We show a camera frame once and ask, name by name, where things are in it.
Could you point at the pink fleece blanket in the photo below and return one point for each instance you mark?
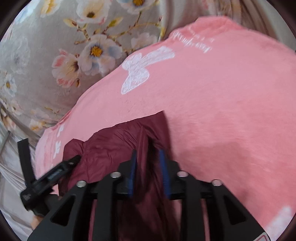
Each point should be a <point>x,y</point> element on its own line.
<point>228,94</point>

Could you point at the grey floral sheet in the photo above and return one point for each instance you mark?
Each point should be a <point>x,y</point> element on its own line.
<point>53,51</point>

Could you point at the maroon puffer jacket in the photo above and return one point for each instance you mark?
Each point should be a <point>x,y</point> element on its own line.
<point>148,215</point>

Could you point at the silver satin curtain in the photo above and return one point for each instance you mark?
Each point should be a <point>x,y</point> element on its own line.
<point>12,183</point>

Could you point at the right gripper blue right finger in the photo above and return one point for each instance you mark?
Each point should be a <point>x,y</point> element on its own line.
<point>210,211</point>

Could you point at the person's left hand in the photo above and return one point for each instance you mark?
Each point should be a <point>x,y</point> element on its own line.
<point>36,221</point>

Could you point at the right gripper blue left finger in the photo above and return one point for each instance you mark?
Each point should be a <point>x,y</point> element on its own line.
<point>89,210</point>

